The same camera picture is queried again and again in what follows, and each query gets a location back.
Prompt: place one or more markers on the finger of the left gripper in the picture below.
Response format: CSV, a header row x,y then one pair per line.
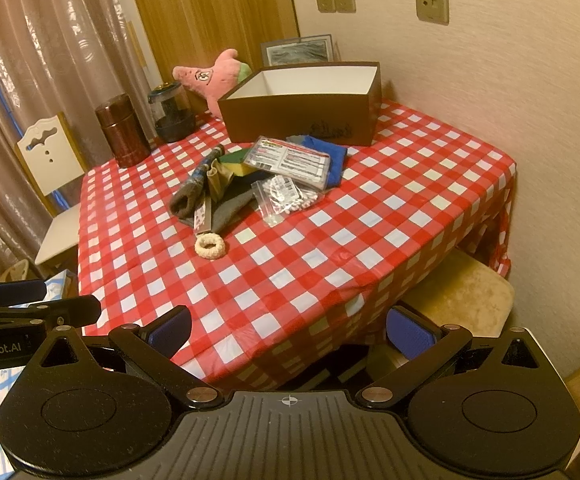
x,y
21,292
77,311

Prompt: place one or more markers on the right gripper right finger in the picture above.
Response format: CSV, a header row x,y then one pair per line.
x,y
429,349

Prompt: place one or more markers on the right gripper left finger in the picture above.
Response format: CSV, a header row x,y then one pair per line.
x,y
148,351

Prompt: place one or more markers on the pink bandage strip pack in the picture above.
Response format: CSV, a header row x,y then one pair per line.
x,y
203,215

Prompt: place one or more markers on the striped blue grey sock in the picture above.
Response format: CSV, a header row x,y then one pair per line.
x,y
184,200

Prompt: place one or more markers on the beige small sock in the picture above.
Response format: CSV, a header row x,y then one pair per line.
x,y
219,178

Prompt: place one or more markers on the green yellow sponge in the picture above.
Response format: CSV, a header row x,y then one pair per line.
x,y
235,162

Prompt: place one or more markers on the plastic packet with label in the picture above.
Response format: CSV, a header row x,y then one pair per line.
x,y
290,160

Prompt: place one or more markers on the beige cushioned stool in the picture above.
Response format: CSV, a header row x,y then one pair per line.
x,y
463,291

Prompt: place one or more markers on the red white checkered tablecloth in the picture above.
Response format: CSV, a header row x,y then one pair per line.
x,y
284,296

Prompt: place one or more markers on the white wooden chair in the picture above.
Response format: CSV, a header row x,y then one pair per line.
x,y
49,154

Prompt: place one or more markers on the grey felt cloth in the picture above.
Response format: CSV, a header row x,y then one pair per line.
x,y
238,195

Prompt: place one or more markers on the brown metal canister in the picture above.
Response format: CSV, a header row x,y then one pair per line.
x,y
121,127

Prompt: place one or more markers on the bag of cotton swabs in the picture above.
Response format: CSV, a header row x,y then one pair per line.
x,y
278,196

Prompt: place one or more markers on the glass jar with dark lid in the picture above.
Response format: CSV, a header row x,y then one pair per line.
x,y
172,116

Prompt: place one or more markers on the beige sheer curtain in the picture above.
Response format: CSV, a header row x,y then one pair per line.
x,y
58,57

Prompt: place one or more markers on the brown cardboard box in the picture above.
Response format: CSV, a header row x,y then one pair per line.
x,y
336,102

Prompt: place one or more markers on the pink starfish plush toy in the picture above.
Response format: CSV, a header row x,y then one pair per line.
x,y
211,83

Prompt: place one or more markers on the framed grey picture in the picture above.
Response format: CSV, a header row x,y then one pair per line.
x,y
299,50

